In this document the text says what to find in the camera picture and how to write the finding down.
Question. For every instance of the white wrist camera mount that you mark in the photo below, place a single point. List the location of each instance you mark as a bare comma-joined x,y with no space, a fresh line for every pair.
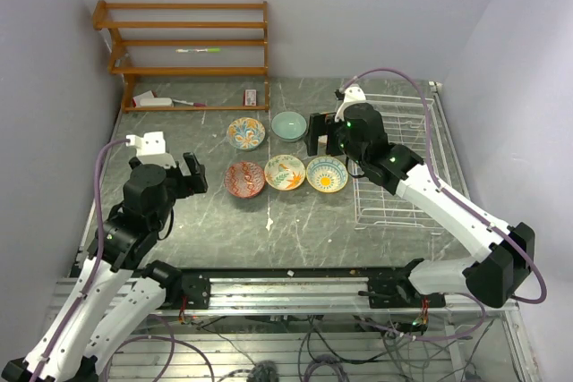
151,148
347,97

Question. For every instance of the white case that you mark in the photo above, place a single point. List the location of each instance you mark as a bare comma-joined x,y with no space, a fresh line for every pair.
155,102

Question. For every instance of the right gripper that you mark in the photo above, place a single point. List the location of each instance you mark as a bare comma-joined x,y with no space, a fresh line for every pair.
317,127

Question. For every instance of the white wire dish rack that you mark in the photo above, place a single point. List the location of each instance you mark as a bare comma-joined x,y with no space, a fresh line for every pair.
404,123

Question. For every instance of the yellow sun blue rim bowl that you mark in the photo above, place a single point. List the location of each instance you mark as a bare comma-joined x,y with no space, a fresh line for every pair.
327,174

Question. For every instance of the blue orange floral bowl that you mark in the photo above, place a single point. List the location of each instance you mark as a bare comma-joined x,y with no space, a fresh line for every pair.
246,133

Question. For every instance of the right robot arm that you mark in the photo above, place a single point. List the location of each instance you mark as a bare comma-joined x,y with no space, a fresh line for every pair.
500,255

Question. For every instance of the red patterned bowl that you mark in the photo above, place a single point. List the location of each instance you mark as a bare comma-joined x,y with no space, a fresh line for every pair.
244,180

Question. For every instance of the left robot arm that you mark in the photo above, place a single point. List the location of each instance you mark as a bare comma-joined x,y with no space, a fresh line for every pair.
88,330

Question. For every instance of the leaf and orange flower bowl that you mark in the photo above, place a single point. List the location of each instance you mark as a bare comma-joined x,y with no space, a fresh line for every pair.
284,172

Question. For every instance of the wooden shelf rack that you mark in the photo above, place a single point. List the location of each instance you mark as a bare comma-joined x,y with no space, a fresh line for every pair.
119,62

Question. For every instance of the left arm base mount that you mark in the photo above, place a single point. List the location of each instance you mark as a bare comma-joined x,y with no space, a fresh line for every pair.
189,290

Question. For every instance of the light teal bowl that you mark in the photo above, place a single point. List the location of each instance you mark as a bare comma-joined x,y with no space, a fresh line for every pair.
289,126

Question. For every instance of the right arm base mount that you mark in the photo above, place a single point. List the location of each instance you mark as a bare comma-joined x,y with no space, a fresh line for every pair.
389,288

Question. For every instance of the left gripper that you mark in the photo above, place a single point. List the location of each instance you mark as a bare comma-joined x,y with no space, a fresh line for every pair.
189,183

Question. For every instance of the red white card box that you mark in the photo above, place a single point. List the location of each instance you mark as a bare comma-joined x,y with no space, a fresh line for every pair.
250,97

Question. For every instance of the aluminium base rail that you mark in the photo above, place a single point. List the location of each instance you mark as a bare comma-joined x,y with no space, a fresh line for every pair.
299,296

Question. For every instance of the pink white pen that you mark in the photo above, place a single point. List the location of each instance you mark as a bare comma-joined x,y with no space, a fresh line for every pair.
187,103

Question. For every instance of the red white small box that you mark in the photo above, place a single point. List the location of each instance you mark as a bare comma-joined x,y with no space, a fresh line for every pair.
136,101

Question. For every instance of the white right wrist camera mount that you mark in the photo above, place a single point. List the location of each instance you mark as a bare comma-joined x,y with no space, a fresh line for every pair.
347,97

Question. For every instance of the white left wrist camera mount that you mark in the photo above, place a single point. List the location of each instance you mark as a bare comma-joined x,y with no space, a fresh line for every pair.
151,148

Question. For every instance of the green white pen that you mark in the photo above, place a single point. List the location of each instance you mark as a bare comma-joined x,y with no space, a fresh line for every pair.
198,50

